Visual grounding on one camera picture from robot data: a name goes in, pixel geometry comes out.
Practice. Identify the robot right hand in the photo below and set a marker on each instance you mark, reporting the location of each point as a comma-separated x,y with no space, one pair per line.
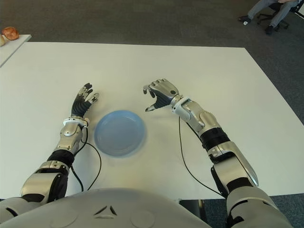
166,91

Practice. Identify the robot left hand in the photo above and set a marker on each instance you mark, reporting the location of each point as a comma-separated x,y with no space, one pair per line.
79,107

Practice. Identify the robot left arm silver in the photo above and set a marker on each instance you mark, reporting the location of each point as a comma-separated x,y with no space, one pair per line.
69,137

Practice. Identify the robot right arm silver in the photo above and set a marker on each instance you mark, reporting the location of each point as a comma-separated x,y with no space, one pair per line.
225,154

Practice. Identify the blue round plate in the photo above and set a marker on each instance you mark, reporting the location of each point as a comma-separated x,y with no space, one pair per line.
120,133

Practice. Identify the white side table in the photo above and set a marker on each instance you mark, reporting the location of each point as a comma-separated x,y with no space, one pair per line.
12,48

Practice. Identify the red-brown bread bun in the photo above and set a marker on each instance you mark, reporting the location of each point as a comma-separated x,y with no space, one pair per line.
10,32

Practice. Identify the robot torso grey shell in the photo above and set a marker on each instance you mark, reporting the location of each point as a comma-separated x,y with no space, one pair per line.
107,211

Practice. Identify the black office chair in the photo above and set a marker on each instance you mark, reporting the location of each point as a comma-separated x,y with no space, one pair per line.
264,17

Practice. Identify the seated person grey trousers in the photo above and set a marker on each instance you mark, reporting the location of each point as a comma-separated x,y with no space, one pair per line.
278,15

